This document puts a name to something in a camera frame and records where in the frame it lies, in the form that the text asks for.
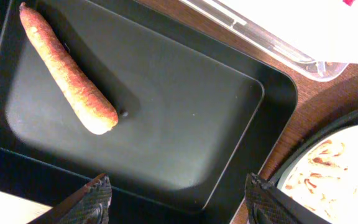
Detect peanut and rice scraps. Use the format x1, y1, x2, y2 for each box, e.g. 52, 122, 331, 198
282, 139, 357, 220

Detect red wrapper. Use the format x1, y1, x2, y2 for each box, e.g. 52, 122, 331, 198
342, 0, 355, 6

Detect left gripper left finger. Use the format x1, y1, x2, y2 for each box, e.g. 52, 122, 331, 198
29, 174, 112, 224

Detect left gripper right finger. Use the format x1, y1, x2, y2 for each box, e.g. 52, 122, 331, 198
245, 173, 329, 224

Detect grey plate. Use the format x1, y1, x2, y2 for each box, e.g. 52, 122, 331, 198
277, 125, 358, 223

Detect black rectangular tray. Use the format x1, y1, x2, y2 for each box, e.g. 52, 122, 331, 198
0, 0, 298, 223

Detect black round tray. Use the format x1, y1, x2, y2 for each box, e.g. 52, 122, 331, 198
268, 109, 358, 184

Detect clear plastic bin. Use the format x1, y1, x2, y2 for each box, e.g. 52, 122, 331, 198
181, 0, 358, 82

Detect carrot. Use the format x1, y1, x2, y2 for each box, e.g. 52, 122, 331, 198
19, 2, 119, 135

